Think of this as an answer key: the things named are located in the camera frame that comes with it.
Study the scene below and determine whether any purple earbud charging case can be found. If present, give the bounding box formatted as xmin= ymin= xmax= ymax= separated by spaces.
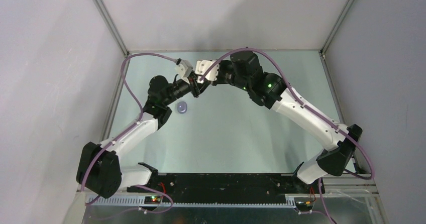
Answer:
xmin=176 ymin=101 xmax=188 ymax=114

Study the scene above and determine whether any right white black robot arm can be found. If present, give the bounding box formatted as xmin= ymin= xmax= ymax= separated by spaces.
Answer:
xmin=197 ymin=48 xmax=362 ymax=193

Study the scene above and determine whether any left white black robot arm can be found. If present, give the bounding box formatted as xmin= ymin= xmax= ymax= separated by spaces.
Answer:
xmin=76 ymin=73 xmax=210 ymax=198

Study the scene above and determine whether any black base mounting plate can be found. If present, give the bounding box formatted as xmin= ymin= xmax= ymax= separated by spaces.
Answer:
xmin=127 ymin=173 xmax=326 ymax=204

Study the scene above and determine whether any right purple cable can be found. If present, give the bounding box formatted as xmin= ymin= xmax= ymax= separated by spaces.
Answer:
xmin=198 ymin=47 xmax=375 ymax=224

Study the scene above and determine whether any purple cable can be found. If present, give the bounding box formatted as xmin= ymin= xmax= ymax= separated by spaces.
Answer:
xmin=198 ymin=47 xmax=375 ymax=224
xmin=79 ymin=53 xmax=182 ymax=214

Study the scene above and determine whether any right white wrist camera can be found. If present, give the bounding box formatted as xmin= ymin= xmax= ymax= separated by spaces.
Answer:
xmin=195 ymin=60 xmax=220 ymax=83

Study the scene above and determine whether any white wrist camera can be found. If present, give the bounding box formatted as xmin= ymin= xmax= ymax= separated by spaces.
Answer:
xmin=175 ymin=58 xmax=193 ymax=82
xmin=195 ymin=60 xmax=220 ymax=83

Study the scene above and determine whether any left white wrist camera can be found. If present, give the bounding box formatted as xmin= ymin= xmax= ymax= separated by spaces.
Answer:
xmin=175 ymin=58 xmax=193 ymax=82

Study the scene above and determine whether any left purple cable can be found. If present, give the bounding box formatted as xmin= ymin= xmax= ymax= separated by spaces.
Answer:
xmin=79 ymin=53 xmax=182 ymax=214

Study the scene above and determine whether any grey slotted cable duct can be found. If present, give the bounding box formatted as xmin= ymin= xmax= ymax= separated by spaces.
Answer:
xmin=92 ymin=195 xmax=296 ymax=208

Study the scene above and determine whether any aluminium frame rail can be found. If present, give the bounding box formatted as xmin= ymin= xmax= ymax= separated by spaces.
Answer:
xmin=77 ymin=171 xmax=380 ymax=197

